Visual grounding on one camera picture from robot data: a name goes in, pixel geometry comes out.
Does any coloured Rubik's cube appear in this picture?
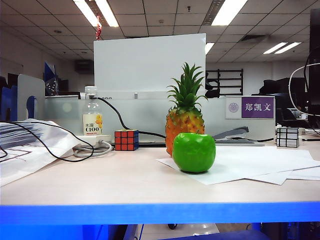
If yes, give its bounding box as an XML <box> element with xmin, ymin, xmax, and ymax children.
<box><xmin>114</xmin><ymin>129</ymin><xmax>140</xmax><ymax>152</ymax></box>

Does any thin black cable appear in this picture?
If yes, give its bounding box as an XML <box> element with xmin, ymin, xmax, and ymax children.
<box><xmin>0</xmin><ymin>121</ymin><xmax>95</xmax><ymax>163</ymax></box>

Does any white board panel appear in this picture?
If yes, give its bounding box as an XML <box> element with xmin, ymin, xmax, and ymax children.
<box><xmin>93</xmin><ymin>33</ymin><xmax>207</xmax><ymax>101</ymax></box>

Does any green plastic apple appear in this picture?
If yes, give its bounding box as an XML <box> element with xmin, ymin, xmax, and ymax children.
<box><xmin>171</xmin><ymin>132</ymin><xmax>217</xmax><ymax>174</ymax></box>

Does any blue board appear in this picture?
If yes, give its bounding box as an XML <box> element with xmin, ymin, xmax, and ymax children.
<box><xmin>0</xmin><ymin>84</ymin><xmax>18</xmax><ymax>122</ymax></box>

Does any large printed drawing sheet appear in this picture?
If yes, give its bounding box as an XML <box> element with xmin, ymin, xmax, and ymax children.
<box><xmin>0</xmin><ymin>118</ymin><xmax>82</xmax><ymax>187</ymax></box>

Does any clear C100 drink bottle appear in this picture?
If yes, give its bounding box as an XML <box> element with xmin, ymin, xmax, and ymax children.
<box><xmin>82</xmin><ymin>85</ymin><xmax>104</xmax><ymax>136</ymax></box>

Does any white divider with cut-out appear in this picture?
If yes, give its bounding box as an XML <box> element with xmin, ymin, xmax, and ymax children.
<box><xmin>16</xmin><ymin>73</ymin><xmax>46</xmax><ymax>121</ymax></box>

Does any plastic pineapple with green crown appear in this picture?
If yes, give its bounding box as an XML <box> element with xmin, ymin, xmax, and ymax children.
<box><xmin>164</xmin><ymin>61</ymin><xmax>209</xmax><ymax>157</ymax></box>

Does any frosted glass desk partition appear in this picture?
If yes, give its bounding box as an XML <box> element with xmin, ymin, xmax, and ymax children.
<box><xmin>44</xmin><ymin>94</ymin><xmax>276</xmax><ymax>145</ymax></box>

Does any grey-white coiled cable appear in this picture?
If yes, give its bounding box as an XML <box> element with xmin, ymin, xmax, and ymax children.
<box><xmin>72</xmin><ymin>140</ymin><xmax>114</xmax><ymax>158</ymax></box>

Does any black wall rack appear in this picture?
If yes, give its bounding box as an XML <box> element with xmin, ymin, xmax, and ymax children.
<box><xmin>206</xmin><ymin>68</ymin><xmax>244</xmax><ymax>96</ymax></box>

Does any white power adapter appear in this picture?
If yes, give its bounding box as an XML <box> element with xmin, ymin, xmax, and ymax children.
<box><xmin>74</xmin><ymin>134</ymin><xmax>112</xmax><ymax>147</ymax></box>

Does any white paper sheet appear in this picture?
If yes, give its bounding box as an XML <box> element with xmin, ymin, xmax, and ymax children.
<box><xmin>156</xmin><ymin>145</ymin><xmax>320</xmax><ymax>186</ymax></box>
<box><xmin>246</xmin><ymin>166</ymin><xmax>320</xmax><ymax>186</ymax></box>

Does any black column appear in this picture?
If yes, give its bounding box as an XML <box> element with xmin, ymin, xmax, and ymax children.
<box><xmin>307</xmin><ymin>8</ymin><xmax>320</xmax><ymax>123</ymax></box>

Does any white cable loop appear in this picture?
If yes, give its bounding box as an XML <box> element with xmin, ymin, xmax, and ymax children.
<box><xmin>288</xmin><ymin>62</ymin><xmax>320</xmax><ymax>117</ymax></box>

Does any thick black cable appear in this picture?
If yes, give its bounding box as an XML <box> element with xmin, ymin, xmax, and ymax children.
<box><xmin>93</xmin><ymin>96</ymin><xmax>167</xmax><ymax>139</ymax></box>

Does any grey stapler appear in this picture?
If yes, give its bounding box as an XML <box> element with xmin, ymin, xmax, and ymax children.
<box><xmin>211</xmin><ymin>125</ymin><xmax>265</xmax><ymax>147</ymax></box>

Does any silver mirror cube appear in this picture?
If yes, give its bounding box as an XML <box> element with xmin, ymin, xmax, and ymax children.
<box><xmin>275</xmin><ymin>126</ymin><xmax>300</xmax><ymax>148</ymax></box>

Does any purple and white nameplate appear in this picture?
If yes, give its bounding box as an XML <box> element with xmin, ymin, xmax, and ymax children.
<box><xmin>224</xmin><ymin>95</ymin><xmax>275</xmax><ymax>120</ymax></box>

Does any blue dotted poster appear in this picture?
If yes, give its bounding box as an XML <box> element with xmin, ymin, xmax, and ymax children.
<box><xmin>43</xmin><ymin>61</ymin><xmax>60</xmax><ymax>96</ymax></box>

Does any red hanging ornament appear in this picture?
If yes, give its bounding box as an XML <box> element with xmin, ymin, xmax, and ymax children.
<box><xmin>95</xmin><ymin>16</ymin><xmax>103</xmax><ymax>40</ymax></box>

